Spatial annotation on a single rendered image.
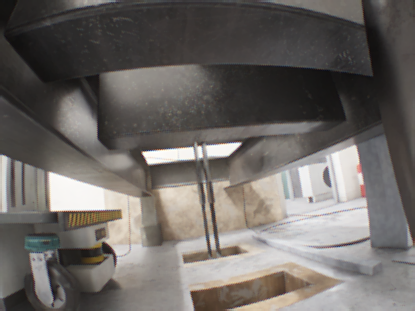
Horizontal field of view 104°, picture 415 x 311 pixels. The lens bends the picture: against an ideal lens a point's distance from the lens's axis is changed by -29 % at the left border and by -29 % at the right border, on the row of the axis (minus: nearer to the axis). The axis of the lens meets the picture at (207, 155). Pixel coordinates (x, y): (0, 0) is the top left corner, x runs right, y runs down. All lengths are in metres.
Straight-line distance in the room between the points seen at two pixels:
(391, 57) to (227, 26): 0.17
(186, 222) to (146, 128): 1.70
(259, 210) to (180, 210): 0.76
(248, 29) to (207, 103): 0.30
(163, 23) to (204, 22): 0.04
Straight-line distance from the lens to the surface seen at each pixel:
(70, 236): 0.78
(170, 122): 0.48
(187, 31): 0.22
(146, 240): 1.89
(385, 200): 0.96
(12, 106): 0.25
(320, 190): 4.24
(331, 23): 0.26
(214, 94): 0.52
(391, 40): 0.26
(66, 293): 0.69
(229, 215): 2.18
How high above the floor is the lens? 0.31
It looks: 12 degrees up
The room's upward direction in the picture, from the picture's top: 8 degrees counter-clockwise
